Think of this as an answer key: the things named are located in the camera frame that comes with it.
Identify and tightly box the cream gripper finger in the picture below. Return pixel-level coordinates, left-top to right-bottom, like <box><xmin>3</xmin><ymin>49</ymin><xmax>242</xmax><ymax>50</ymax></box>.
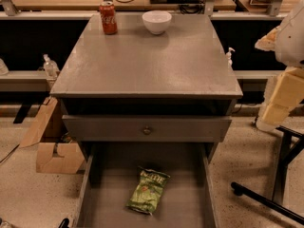
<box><xmin>256</xmin><ymin>66</ymin><xmax>304</xmax><ymax>131</ymax></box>
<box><xmin>255</xmin><ymin>27</ymin><xmax>279</xmax><ymax>51</ymax></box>

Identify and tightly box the green jalapeno chip bag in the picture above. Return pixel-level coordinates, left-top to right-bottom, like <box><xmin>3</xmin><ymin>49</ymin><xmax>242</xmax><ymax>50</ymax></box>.
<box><xmin>126</xmin><ymin>168</ymin><xmax>170</xmax><ymax>215</ymax></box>

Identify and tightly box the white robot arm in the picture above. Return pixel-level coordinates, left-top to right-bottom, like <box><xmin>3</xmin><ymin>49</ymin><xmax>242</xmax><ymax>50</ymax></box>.
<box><xmin>255</xmin><ymin>0</ymin><xmax>304</xmax><ymax>131</ymax></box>

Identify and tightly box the grey drawer cabinet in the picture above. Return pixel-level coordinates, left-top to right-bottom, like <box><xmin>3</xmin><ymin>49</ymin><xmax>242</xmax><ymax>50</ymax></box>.
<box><xmin>49</xmin><ymin>12</ymin><xmax>244</xmax><ymax>163</ymax></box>

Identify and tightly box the open grey middle drawer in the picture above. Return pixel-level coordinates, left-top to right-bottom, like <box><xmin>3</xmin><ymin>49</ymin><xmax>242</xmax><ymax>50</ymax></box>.
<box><xmin>73</xmin><ymin>142</ymin><xmax>219</xmax><ymax>228</ymax></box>

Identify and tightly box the closed grey top drawer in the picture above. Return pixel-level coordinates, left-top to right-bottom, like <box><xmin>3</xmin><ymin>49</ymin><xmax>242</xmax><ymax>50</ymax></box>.
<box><xmin>63</xmin><ymin>115</ymin><xmax>231</xmax><ymax>143</ymax></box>

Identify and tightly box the white pump dispenser bottle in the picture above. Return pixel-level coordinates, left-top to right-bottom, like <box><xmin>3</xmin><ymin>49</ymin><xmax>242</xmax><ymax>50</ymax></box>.
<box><xmin>226</xmin><ymin>47</ymin><xmax>236</xmax><ymax>66</ymax></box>

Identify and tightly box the white ceramic bowl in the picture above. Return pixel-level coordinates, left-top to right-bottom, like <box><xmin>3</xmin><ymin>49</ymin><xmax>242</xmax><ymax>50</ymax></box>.
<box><xmin>142</xmin><ymin>10</ymin><xmax>172</xmax><ymax>35</ymax></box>

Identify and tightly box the red soda can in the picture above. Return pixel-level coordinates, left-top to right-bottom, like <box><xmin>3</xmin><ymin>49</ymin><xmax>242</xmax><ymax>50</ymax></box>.
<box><xmin>99</xmin><ymin>1</ymin><xmax>118</xmax><ymax>34</ymax></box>

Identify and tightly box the clear plastic water bottle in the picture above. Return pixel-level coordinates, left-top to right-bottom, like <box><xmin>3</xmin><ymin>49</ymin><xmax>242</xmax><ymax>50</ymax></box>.
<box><xmin>43</xmin><ymin>54</ymin><xmax>60</xmax><ymax>78</ymax></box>

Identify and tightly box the brown cardboard box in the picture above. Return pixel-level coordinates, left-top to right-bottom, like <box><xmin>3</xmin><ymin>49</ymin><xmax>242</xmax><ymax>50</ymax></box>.
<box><xmin>20</xmin><ymin>97</ymin><xmax>86</xmax><ymax>174</ymax></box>

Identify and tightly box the wooden workbench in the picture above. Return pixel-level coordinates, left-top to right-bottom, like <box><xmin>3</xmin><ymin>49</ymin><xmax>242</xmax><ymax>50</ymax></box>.
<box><xmin>11</xmin><ymin>0</ymin><xmax>299</xmax><ymax>13</ymax></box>

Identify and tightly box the black metal stand frame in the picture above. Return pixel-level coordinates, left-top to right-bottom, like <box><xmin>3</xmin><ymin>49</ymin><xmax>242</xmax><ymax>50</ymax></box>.
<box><xmin>230</xmin><ymin>116</ymin><xmax>304</xmax><ymax>225</ymax></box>

